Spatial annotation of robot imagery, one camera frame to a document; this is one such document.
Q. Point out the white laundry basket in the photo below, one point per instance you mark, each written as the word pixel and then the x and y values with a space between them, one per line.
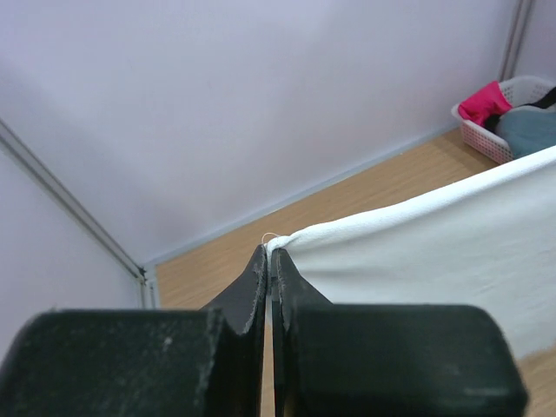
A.
pixel 517 91

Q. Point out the aluminium corner post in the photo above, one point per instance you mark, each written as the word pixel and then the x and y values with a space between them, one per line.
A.
pixel 522 13
pixel 145 277

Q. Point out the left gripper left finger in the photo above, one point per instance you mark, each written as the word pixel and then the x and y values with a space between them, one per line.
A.
pixel 205 362

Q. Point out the right aluminium corner post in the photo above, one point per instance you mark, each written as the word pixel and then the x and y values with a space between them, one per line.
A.
pixel 522 13

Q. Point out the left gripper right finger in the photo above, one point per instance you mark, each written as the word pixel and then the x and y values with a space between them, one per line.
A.
pixel 386 359

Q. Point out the pink t shirt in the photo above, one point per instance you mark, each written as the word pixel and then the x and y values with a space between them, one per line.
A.
pixel 486 104

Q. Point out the white t shirt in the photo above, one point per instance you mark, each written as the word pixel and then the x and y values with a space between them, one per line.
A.
pixel 487 240

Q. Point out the left aluminium corner post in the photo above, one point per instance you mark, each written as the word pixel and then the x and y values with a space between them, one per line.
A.
pixel 145 277

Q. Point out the blue grey t shirt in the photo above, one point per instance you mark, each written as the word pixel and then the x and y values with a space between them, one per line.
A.
pixel 527 130

